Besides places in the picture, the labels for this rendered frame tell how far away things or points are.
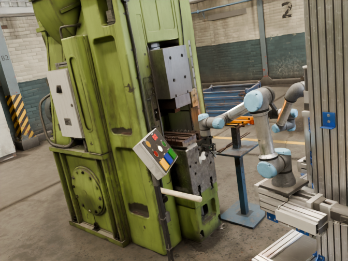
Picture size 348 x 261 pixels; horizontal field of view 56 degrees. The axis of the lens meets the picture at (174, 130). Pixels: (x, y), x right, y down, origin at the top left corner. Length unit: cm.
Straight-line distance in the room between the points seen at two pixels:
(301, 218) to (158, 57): 156
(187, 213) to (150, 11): 178
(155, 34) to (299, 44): 782
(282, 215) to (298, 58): 848
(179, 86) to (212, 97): 406
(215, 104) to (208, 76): 509
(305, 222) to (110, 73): 183
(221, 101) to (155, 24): 410
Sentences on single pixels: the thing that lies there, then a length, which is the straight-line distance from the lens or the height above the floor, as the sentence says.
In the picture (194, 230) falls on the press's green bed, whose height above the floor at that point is 13.
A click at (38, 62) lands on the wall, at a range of 872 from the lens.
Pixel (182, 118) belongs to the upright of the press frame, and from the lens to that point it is 317.
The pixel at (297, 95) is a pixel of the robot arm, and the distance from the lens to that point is 269.
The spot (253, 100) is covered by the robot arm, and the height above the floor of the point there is 141.
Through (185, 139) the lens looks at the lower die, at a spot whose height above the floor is 98.
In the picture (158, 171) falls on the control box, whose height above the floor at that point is 98.
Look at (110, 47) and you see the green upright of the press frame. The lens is 275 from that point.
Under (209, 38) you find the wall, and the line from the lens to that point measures 1158.
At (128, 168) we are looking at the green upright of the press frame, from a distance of 298.
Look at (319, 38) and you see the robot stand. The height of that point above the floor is 169.
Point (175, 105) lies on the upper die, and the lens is 270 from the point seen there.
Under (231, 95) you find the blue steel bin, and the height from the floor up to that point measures 60.
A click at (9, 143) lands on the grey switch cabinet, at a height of 33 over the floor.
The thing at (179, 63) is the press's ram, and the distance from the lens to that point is 275.
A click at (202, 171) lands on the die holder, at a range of 295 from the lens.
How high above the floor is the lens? 181
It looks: 15 degrees down
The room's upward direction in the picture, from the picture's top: 10 degrees counter-clockwise
